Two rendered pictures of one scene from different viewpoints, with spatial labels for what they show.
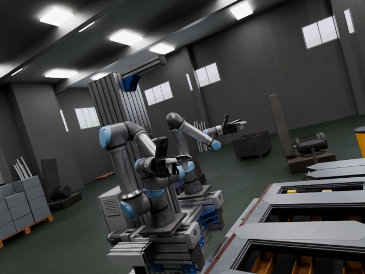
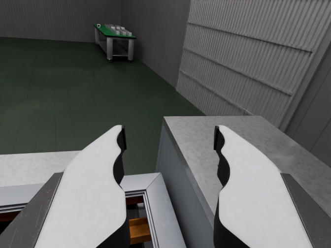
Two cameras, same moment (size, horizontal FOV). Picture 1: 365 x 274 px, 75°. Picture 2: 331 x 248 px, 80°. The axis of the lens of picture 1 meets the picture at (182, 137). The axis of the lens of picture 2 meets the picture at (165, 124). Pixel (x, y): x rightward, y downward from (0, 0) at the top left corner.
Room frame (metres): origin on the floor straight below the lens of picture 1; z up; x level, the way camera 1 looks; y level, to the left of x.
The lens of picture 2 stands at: (0.97, 0.08, 1.52)
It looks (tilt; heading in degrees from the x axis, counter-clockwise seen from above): 30 degrees down; 213
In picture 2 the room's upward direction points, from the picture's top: 9 degrees clockwise
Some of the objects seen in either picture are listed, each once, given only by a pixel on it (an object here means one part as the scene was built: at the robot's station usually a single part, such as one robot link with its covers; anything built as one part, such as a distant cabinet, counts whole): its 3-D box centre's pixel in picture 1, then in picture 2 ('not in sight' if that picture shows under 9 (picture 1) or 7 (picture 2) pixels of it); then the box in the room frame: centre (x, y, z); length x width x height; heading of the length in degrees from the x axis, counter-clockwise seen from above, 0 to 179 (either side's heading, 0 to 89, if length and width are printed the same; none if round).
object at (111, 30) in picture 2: not in sight; (112, 40); (-3.45, -5.27, 0.42); 2.31 x 0.87 x 0.84; 63
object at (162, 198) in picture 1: (153, 196); not in sight; (1.40, 0.26, 1.20); 0.13 x 0.12 x 0.14; 127
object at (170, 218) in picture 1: (161, 214); not in sight; (1.41, 0.26, 1.09); 0.15 x 0.15 x 0.10
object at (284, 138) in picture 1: (299, 127); not in sight; (4.88, -2.37, 0.81); 0.96 x 0.95 x 1.61; 62
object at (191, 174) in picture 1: (188, 170); not in sight; (1.86, 0.03, 1.20); 0.13 x 0.12 x 0.14; 179
